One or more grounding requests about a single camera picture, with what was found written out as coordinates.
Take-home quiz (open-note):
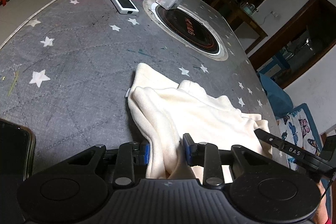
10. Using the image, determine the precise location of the cream white garment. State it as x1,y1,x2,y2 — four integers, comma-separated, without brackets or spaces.
127,63,272,179

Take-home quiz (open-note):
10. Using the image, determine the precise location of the person's right hand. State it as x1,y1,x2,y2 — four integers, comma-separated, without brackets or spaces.
312,181,331,224

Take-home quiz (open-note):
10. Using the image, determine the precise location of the blue upholstered chair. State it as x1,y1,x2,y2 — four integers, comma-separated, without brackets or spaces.
257,72,332,224

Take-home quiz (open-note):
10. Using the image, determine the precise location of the butterfly print cushion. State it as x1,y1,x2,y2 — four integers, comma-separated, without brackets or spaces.
277,103,322,156

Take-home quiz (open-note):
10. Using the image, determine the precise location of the grey star tablecloth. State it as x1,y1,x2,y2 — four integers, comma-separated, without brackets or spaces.
1,0,280,172

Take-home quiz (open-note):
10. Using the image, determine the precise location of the black smartphone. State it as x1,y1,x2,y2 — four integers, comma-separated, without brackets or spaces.
1,119,36,181

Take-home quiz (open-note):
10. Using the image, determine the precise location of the round black induction cooker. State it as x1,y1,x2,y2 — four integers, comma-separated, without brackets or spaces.
142,0,228,61

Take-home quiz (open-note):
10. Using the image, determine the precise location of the dark wooden side table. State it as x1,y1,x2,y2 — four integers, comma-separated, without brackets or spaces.
226,8,268,54

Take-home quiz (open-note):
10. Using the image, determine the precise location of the glass jar on table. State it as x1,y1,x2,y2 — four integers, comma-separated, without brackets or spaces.
240,2,258,15

